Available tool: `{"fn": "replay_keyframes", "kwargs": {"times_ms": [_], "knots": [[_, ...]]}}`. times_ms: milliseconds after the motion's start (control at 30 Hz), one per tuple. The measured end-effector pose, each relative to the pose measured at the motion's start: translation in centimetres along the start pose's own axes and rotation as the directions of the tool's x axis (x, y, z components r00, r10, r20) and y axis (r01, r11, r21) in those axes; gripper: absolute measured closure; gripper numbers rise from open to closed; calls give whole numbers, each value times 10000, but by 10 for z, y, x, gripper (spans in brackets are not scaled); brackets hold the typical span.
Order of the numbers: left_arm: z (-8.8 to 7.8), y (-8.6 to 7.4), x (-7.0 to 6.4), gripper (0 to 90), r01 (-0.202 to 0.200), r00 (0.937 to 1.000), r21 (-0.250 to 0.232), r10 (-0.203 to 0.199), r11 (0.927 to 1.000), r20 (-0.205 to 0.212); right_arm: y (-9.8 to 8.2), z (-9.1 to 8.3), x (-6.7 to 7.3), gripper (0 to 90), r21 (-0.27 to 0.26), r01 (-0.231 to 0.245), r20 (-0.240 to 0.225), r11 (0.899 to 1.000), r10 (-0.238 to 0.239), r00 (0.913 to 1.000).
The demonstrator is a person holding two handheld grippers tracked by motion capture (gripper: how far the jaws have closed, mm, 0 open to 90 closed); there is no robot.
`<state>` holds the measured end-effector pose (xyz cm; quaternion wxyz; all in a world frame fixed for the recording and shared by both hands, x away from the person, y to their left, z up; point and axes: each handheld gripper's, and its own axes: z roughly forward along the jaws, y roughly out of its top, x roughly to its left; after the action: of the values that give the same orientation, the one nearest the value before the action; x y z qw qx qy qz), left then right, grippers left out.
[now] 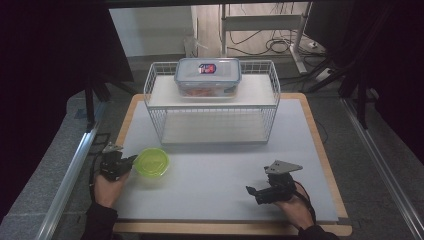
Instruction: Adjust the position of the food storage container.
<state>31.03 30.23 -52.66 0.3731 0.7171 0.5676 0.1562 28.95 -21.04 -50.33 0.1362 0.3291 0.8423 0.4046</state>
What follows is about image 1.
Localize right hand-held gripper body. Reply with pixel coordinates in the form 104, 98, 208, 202
254, 159, 304, 206

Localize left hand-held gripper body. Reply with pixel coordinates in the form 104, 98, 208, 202
99, 142, 132, 183

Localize green round lidded container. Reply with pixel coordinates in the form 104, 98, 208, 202
133, 147, 171, 178

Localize white wire shelf rack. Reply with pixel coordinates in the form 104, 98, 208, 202
143, 60, 281, 146

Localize clear rectangular lidded food container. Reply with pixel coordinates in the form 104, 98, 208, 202
173, 57, 243, 99

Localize person's right hand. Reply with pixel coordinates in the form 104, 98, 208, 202
272, 188, 316, 232

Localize person's left hand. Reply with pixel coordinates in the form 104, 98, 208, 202
93, 171, 132, 210

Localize grey table mat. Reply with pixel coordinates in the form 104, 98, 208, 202
111, 98, 340, 224

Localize black metal stand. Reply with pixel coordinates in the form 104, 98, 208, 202
338, 63, 372, 130
83, 71, 113, 132

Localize white power strip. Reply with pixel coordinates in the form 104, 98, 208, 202
308, 39, 327, 54

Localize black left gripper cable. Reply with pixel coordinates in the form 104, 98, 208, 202
87, 151, 112, 203

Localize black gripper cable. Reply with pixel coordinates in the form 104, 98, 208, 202
292, 180, 318, 225
87, 151, 112, 203

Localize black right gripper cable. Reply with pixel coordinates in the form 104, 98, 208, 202
292, 180, 318, 225

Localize aluminium rail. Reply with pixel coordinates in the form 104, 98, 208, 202
35, 129, 101, 240
342, 98, 424, 239

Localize black floor cables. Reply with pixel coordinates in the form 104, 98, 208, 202
228, 29, 303, 58

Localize white metal desk frame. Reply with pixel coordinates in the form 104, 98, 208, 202
219, 2, 314, 76

